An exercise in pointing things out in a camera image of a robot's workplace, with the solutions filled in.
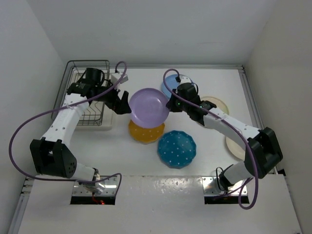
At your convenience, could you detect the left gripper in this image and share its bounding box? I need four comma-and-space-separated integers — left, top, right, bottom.
92, 79, 131, 114

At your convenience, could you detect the light blue plate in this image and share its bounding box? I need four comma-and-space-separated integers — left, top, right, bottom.
161, 74, 179, 99

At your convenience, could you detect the purple plate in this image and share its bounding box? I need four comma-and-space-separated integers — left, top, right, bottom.
129, 88, 169, 129

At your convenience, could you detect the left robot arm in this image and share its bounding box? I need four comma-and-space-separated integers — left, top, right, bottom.
30, 67, 131, 191

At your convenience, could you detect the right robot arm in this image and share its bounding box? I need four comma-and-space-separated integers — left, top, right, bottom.
166, 83, 283, 191

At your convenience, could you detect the cream drip tray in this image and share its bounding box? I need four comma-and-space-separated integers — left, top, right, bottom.
73, 72, 119, 131

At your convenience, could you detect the cream green plate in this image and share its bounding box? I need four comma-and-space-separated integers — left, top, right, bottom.
201, 96, 229, 114

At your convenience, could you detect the yellow dotted plate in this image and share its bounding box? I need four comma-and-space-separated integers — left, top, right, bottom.
128, 120, 165, 144

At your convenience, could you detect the teal dotted plate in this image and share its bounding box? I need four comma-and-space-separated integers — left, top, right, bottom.
157, 130, 197, 169

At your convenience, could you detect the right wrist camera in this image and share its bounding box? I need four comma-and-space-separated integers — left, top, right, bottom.
175, 75, 192, 85

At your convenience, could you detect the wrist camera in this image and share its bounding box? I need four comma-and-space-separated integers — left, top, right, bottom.
111, 72, 128, 84
175, 75, 192, 85

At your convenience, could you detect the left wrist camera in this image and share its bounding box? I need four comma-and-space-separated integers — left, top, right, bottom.
111, 72, 128, 84

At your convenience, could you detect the wire dish rack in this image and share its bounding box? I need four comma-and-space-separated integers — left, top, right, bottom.
54, 59, 110, 127

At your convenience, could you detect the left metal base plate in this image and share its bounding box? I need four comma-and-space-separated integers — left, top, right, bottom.
72, 176, 120, 196

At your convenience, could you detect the metal base plate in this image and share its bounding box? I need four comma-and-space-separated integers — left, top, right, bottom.
72, 176, 120, 196
202, 176, 247, 197

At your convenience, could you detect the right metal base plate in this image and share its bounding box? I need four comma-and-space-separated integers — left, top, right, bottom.
202, 176, 247, 197

